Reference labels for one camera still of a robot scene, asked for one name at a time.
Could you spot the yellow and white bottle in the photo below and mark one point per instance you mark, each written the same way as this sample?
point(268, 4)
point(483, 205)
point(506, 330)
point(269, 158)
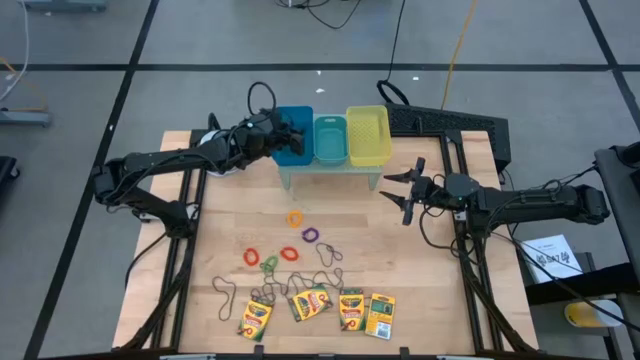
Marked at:
point(590, 315)

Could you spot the black floor object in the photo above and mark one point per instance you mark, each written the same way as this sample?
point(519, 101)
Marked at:
point(6, 172)

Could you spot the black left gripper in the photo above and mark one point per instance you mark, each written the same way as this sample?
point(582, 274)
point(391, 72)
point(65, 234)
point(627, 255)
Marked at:
point(262, 137)

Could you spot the dark grey cart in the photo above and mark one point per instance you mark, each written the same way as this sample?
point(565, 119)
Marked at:
point(617, 200)

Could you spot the yellow plastic bin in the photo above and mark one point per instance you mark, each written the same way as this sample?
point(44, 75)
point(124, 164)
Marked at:
point(369, 135)

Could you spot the black perforated panel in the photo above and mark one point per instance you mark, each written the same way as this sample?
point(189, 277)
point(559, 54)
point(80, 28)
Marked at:
point(450, 122)

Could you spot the grey table foot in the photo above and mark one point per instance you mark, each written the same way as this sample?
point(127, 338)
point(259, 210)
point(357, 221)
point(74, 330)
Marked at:
point(25, 118)
point(65, 5)

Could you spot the black table clamp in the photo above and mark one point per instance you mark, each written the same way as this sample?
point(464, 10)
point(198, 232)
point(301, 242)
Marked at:
point(405, 351)
point(257, 351)

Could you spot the blue plastic bin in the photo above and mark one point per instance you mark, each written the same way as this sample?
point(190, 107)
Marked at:
point(302, 117)

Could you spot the black aluminium table frame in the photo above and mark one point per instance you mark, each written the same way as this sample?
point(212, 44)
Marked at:
point(196, 135)

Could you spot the green spiral wrist coil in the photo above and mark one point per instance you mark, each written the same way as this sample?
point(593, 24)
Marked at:
point(264, 264)

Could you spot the red spiral wrist coil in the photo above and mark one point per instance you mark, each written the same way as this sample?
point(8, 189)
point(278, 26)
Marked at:
point(282, 254)
point(245, 257)

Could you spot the white printed paper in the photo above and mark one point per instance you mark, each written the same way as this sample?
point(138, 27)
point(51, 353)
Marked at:
point(550, 260)

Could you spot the purple spiral wrist coil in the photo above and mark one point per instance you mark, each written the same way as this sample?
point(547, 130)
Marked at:
point(304, 235)

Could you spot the orange spiral wrist coil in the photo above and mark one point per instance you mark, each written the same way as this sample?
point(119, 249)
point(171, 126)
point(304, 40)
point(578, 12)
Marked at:
point(288, 218)

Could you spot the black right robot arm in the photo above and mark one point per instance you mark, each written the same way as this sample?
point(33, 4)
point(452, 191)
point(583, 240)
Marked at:
point(540, 205)

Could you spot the black side shelf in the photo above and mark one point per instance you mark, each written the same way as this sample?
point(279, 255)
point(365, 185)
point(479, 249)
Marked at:
point(575, 287)

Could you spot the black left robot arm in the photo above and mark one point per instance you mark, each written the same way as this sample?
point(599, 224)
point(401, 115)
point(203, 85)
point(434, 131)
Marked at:
point(165, 162)

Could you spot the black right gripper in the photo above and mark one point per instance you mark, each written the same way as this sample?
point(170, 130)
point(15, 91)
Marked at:
point(425, 192)

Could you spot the pale green small shelf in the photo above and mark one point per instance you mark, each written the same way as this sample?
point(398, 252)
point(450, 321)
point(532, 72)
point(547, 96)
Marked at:
point(330, 170)

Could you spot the small teal plastic bin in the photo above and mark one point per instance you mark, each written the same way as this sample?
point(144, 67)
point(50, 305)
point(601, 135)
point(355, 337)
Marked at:
point(330, 142)

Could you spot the yellow Crayola crayon box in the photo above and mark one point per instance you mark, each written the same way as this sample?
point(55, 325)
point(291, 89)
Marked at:
point(256, 317)
point(352, 310)
point(380, 316)
point(310, 303)

